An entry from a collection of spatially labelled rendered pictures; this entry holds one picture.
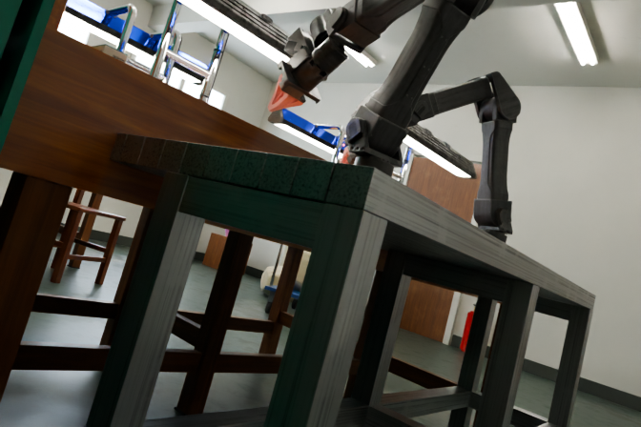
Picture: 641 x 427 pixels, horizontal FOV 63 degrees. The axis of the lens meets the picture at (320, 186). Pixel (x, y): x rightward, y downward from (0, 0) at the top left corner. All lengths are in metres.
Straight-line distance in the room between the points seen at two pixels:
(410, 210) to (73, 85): 0.47
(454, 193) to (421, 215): 5.61
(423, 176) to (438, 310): 1.58
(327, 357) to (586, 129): 5.67
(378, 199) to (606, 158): 5.48
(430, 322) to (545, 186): 1.91
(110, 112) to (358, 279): 0.45
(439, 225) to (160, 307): 0.33
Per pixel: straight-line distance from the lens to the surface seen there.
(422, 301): 6.10
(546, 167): 5.99
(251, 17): 1.31
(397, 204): 0.50
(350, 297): 0.47
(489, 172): 1.34
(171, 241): 0.63
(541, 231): 5.83
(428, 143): 1.88
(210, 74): 1.44
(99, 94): 0.77
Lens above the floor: 0.58
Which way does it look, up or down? 7 degrees up
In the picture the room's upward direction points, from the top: 16 degrees clockwise
